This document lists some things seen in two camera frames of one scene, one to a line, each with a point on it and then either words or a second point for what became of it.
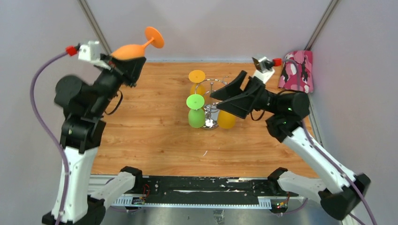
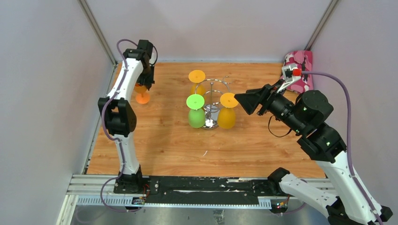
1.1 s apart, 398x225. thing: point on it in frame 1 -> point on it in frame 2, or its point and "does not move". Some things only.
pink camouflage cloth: (289, 79) does not move
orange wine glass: (134, 51) -> (142, 97)
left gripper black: (130, 70) -> (148, 82)
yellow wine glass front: (225, 120) does not move
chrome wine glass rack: (205, 88) does not move
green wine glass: (196, 116) does not move
